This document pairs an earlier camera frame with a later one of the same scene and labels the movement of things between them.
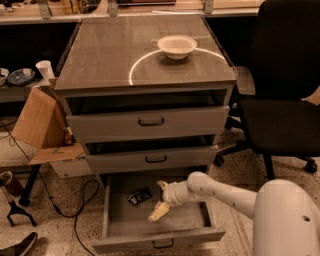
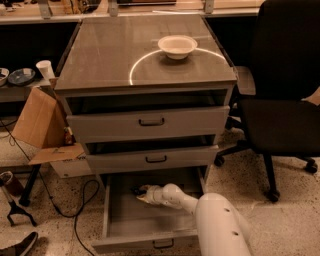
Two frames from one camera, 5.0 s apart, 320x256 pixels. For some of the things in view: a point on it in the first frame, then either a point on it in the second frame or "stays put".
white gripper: x=171 y=193 -> x=152 y=194
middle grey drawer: x=151 y=155 stays put
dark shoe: x=21 y=248 stays put
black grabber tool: x=15 y=209 stays put
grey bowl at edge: x=4 y=72 stays put
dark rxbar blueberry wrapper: x=139 y=196 -> x=136 y=190
